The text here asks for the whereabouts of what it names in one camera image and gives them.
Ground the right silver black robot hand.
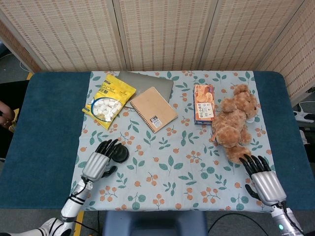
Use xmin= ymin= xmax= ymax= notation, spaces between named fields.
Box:
xmin=239 ymin=154 xmax=287 ymax=207

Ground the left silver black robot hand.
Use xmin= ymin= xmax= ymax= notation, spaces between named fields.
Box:
xmin=82 ymin=139 xmax=121 ymax=182

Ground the black round cup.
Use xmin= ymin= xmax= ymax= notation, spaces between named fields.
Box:
xmin=108 ymin=144 xmax=129 ymax=163

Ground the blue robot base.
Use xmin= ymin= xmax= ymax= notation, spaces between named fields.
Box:
xmin=102 ymin=210 xmax=208 ymax=236

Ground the bystander hand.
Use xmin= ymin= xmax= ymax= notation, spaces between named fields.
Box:
xmin=0 ymin=100 xmax=16 ymax=127

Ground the teal felt table cover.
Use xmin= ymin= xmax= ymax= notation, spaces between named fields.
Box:
xmin=0 ymin=71 xmax=315 ymax=212

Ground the floral fruit print tablecloth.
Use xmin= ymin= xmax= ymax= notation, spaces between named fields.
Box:
xmin=70 ymin=70 xmax=275 ymax=212

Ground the brown plush dog toy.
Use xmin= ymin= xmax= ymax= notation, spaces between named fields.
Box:
xmin=211 ymin=84 xmax=260 ymax=165

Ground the yellow marshmallow bag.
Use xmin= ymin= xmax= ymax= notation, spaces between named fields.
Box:
xmin=82 ymin=74 xmax=137 ymax=131

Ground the white power strip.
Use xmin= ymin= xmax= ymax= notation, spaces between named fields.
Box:
xmin=293 ymin=110 xmax=308 ymax=123

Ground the kraft spiral notebook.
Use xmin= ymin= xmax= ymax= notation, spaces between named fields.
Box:
xmin=129 ymin=86 xmax=179 ymax=134

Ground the grey closed laptop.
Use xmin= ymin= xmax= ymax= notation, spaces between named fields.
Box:
xmin=115 ymin=71 xmax=174 ymax=109

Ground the orange and blue cookie box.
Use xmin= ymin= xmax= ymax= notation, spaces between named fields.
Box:
xmin=193 ymin=84 xmax=216 ymax=125

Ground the woven bamboo folding screen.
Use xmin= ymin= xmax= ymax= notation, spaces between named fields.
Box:
xmin=0 ymin=0 xmax=315 ymax=108

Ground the black floor cable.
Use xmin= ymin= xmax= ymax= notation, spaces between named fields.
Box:
xmin=209 ymin=212 xmax=274 ymax=236

